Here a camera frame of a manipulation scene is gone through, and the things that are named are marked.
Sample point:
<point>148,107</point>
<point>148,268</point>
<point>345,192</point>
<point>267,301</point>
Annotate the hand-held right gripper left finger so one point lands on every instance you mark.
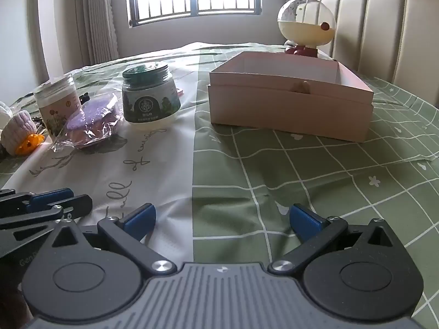
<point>140,220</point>

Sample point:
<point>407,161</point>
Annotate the green lid cream jar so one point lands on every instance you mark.
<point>151,96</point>

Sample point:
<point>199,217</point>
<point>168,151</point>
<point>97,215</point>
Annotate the orange yellow object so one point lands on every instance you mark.
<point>20,132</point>

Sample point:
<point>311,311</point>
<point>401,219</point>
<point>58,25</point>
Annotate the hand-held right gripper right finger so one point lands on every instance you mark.
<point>304,220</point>

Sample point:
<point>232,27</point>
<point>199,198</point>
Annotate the clear jar cream lid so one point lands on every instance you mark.
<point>56,106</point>

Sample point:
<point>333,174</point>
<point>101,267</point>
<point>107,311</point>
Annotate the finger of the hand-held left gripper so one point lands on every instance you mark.
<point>73,205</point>
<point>51,197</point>

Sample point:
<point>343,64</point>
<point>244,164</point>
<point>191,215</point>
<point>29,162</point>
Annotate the cream padded headboard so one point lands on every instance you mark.
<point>384,34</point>

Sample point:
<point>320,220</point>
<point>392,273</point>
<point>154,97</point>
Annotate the pink jar purple lid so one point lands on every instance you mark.
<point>92,120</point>

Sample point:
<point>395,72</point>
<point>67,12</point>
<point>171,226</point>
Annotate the black hair clip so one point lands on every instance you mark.
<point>84,98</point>

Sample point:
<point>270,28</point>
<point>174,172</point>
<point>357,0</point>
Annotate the green checked bed sheet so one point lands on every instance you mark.
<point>274,178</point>

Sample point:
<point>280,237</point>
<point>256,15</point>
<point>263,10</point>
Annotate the small pink item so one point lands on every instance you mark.
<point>180,91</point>

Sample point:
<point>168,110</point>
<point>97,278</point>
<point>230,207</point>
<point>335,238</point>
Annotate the grey pleated curtain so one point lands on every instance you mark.
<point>99,17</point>

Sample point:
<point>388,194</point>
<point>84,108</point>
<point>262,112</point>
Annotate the pink cardboard box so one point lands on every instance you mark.
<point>291,109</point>

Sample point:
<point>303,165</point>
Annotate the jar with cream lid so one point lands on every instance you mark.
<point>307,20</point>

